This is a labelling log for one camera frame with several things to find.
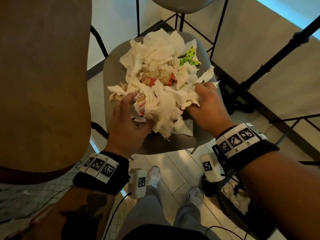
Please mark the person's left thumb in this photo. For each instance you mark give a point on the person's left thumb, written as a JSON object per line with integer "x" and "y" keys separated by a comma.
{"x": 143, "y": 127}

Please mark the person's right thumb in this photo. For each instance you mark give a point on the person's right thumb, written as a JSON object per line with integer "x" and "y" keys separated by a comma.
{"x": 193, "y": 110}

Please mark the person's left hand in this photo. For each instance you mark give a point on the person's left hand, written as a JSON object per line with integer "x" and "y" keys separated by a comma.
{"x": 123, "y": 132}

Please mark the black wristband with marker tags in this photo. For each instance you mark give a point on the black wristband with marker tags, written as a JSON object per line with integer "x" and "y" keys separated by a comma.
{"x": 100, "y": 176}
{"x": 240, "y": 144}

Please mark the black trash bag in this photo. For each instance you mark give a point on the black trash bag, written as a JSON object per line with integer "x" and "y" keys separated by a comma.
{"x": 250, "y": 222}

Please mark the black tripod stand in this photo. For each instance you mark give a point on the black tripod stand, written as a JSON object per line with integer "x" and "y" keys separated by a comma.
{"x": 270, "y": 64}

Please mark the green dotted paper wrapper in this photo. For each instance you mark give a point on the green dotted paper wrapper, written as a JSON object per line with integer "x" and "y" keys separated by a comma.
{"x": 188, "y": 57}

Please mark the person's left forearm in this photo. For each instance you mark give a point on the person's left forearm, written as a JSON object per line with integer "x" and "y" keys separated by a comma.
{"x": 75, "y": 214}

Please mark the white sneaker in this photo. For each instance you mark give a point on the white sneaker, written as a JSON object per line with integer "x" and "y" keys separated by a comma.
{"x": 195, "y": 198}
{"x": 153, "y": 177}

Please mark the person's grey trousers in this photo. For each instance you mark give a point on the person's grey trousers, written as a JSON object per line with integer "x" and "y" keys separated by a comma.
{"x": 147, "y": 212}

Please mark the person's black shirt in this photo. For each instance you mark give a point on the person's black shirt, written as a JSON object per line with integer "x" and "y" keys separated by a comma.
{"x": 162, "y": 233}

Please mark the black metal table frame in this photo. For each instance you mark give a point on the black metal table frame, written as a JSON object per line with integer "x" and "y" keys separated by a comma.
{"x": 98, "y": 41}

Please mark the crumpled white napkins in bag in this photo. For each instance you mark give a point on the crumpled white napkins in bag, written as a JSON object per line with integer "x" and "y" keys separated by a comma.
{"x": 237, "y": 196}

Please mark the person's right forearm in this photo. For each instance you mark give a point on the person's right forearm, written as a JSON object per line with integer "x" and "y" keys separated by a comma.
{"x": 282, "y": 192}

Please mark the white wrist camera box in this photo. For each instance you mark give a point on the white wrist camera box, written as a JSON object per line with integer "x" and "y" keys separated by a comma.
{"x": 211, "y": 167}
{"x": 138, "y": 183}

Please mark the red and brown paper wrapper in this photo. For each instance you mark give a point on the red and brown paper wrapper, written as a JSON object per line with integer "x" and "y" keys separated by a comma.
{"x": 160, "y": 74}

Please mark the pile of white napkins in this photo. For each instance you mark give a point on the pile of white napkins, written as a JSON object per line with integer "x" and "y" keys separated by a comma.
{"x": 162, "y": 97}

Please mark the person's right hand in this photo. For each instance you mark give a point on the person's right hand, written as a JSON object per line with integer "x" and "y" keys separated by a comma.
{"x": 212, "y": 112}

